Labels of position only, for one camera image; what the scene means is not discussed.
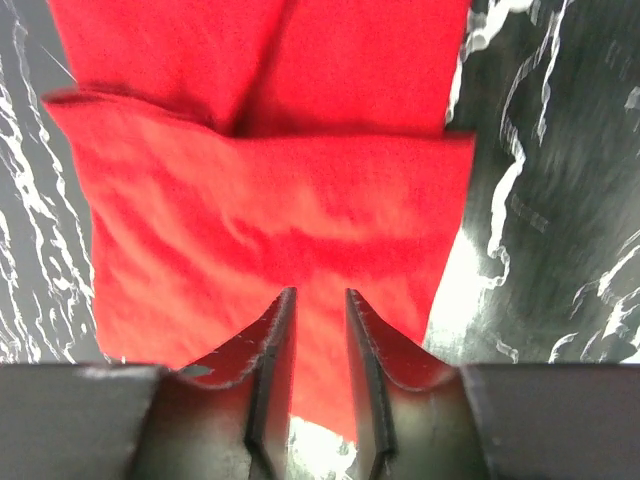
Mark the red t shirt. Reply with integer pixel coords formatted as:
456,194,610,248
43,1,474,439

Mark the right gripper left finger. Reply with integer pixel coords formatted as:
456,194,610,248
1,288,296,479

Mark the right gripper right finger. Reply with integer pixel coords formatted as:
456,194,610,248
346,289,639,479

